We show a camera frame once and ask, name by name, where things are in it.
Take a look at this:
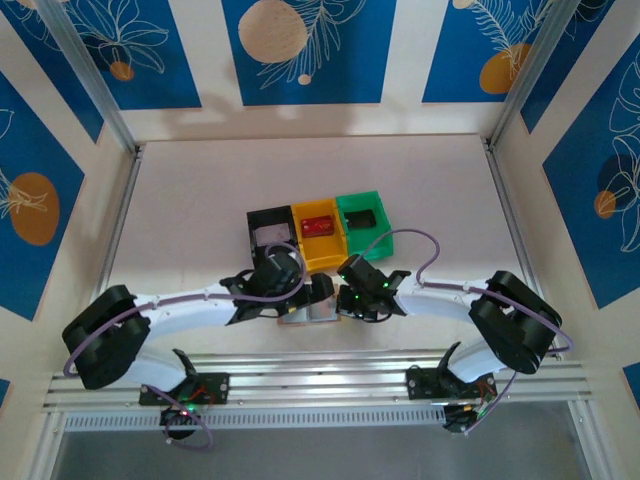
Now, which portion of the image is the white slotted cable duct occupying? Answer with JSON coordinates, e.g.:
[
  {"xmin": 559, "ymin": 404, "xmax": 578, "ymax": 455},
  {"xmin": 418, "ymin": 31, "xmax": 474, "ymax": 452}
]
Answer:
[{"xmin": 62, "ymin": 407, "xmax": 449, "ymax": 432}]

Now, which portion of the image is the yellow storage bin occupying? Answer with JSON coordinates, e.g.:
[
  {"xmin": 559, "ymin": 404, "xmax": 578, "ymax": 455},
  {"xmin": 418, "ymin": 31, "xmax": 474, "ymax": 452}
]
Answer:
[{"xmin": 291, "ymin": 198, "xmax": 350, "ymax": 274}]

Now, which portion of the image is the white VIP card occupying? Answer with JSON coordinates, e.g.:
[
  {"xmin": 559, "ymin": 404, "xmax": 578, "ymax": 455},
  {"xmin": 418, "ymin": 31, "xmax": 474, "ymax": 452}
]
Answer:
[{"xmin": 253, "ymin": 223, "xmax": 293, "ymax": 247}]

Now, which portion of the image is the aluminium frame post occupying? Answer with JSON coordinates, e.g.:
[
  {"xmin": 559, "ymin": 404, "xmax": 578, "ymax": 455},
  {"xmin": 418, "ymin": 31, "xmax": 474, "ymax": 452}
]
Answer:
[
  {"xmin": 487, "ymin": 0, "xmax": 576, "ymax": 151},
  {"xmin": 34, "ymin": 0, "xmax": 144, "ymax": 157}
]

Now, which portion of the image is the aluminium table side rail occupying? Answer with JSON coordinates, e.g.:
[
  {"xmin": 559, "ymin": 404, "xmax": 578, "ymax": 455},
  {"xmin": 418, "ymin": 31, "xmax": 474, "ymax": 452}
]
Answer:
[
  {"xmin": 480, "ymin": 137, "xmax": 561, "ymax": 359},
  {"xmin": 74, "ymin": 144, "xmax": 146, "ymax": 354}
]

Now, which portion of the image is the blue floral wall panel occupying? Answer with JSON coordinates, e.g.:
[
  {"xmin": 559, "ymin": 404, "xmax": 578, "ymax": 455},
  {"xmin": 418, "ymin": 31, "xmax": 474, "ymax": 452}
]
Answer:
[
  {"xmin": 519, "ymin": 0, "xmax": 640, "ymax": 135},
  {"xmin": 542, "ymin": 47, "xmax": 640, "ymax": 311},
  {"xmin": 221, "ymin": 0, "xmax": 398, "ymax": 107},
  {"xmin": 64, "ymin": 0, "xmax": 204, "ymax": 111},
  {"xmin": 0, "ymin": 69, "xmax": 87, "ymax": 322},
  {"xmin": 422, "ymin": 0, "xmax": 554, "ymax": 105},
  {"xmin": 0, "ymin": 0, "xmax": 105, "ymax": 146}
]

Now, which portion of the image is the black VIP card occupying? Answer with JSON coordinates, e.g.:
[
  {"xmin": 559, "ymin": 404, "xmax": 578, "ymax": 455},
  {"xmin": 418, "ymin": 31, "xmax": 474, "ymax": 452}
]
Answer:
[{"xmin": 345, "ymin": 208, "xmax": 378, "ymax": 232}]

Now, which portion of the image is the black storage bin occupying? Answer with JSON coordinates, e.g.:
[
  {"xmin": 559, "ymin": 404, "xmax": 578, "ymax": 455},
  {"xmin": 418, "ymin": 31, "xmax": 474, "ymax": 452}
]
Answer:
[{"xmin": 246, "ymin": 204, "xmax": 303, "ymax": 265}]

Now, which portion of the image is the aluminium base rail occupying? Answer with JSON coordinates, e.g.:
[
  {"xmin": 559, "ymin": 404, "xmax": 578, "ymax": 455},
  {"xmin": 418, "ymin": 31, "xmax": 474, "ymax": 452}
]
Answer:
[{"xmin": 42, "ymin": 349, "xmax": 591, "ymax": 409}]

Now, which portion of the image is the green storage bin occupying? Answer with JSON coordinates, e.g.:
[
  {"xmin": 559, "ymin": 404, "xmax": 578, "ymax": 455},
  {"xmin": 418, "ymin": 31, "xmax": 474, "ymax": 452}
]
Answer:
[{"xmin": 334, "ymin": 189, "xmax": 396, "ymax": 262}]

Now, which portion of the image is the red VIP card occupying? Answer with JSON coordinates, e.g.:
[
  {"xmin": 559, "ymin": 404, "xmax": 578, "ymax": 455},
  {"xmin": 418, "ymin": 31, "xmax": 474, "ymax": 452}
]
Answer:
[{"xmin": 299, "ymin": 214, "xmax": 335, "ymax": 238}]

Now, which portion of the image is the black controller board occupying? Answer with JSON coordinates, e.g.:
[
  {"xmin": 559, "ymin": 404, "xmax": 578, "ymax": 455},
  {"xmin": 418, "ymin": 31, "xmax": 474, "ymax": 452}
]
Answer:
[
  {"xmin": 442, "ymin": 401, "xmax": 496, "ymax": 436},
  {"xmin": 158, "ymin": 399, "xmax": 204, "ymax": 442}
]

